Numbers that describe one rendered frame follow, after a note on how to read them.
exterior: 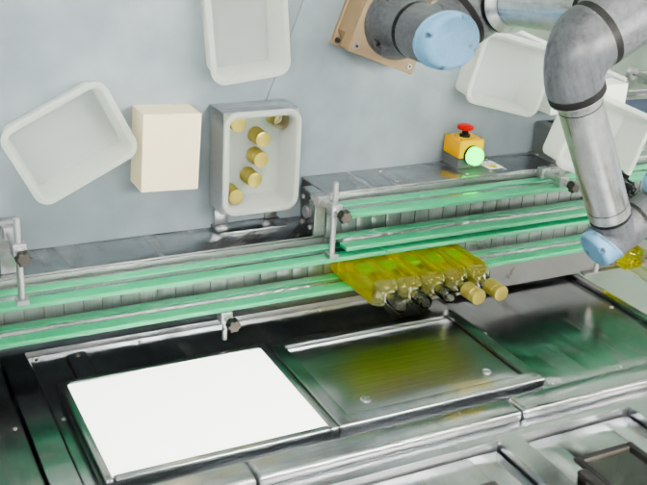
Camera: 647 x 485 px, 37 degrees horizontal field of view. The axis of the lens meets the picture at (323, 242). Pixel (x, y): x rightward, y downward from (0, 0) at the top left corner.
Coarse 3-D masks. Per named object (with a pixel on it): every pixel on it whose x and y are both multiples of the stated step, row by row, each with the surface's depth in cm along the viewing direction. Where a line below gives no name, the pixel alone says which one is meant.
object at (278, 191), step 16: (256, 112) 199; (272, 112) 201; (288, 112) 202; (224, 128) 197; (272, 128) 210; (288, 128) 208; (224, 144) 199; (240, 144) 208; (272, 144) 212; (288, 144) 209; (224, 160) 200; (240, 160) 210; (272, 160) 213; (288, 160) 210; (224, 176) 201; (272, 176) 215; (288, 176) 211; (224, 192) 203; (256, 192) 214; (272, 192) 216; (288, 192) 212; (224, 208) 204; (240, 208) 207; (256, 208) 208; (272, 208) 209; (288, 208) 211
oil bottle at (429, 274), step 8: (400, 256) 213; (408, 256) 213; (416, 256) 213; (408, 264) 210; (416, 264) 209; (424, 264) 209; (432, 264) 210; (416, 272) 207; (424, 272) 205; (432, 272) 206; (440, 272) 206; (424, 280) 205; (432, 280) 204; (440, 280) 205; (424, 288) 205; (432, 296) 207
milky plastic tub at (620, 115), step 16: (608, 96) 204; (608, 112) 215; (624, 112) 211; (640, 112) 209; (560, 128) 206; (624, 128) 217; (640, 128) 214; (544, 144) 209; (560, 144) 203; (624, 144) 216; (640, 144) 213; (560, 160) 204; (624, 160) 215
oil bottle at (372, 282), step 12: (336, 264) 214; (348, 264) 209; (360, 264) 208; (372, 264) 208; (348, 276) 210; (360, 276) 205; (372, 276) 202; (384, 276) 203; (360, 288) 205; (372, 288) 201; (384, 288) 199; (396, 288) 201; (372, 300) 202
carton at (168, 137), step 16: (144, 112) 192; (160, 112) 193; (176, 112) 194; (192, 112) 196; (144, 128) 191; (160, 128) 193; (176, 128) 194; (192, 128) 196; (144, 144) 192; (160, 144) 194; (176, 144) 196; (192, 144) 197; (144, 160) 194; (160, 160) 195; (176, 160) 197; (192, 160) 198; (144, 176) 195; (160, 176) 196; (176, 176) 198; (192, 176) 200
